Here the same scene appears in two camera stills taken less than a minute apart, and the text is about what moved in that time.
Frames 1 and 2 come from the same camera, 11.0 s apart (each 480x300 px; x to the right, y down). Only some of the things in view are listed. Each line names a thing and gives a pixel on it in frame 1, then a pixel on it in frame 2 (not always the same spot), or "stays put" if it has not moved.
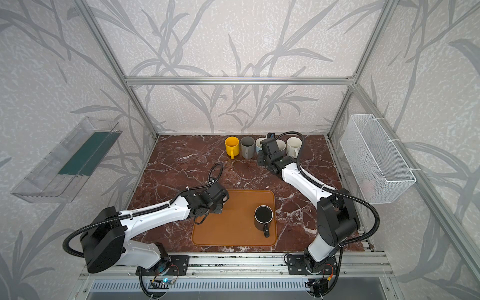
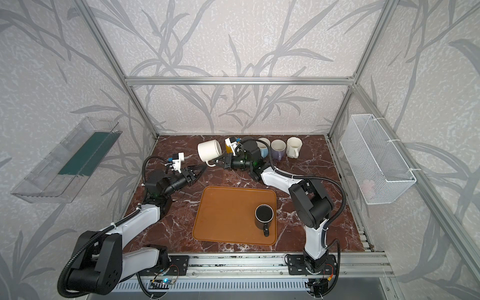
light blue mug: [258, 144] stays put
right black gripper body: [269, 144] → [227, 162]
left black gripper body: [218, 199] → [185, 175]
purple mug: [281, 144] stays put
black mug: [263, 216] stays put
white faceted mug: [293, 146] stays put
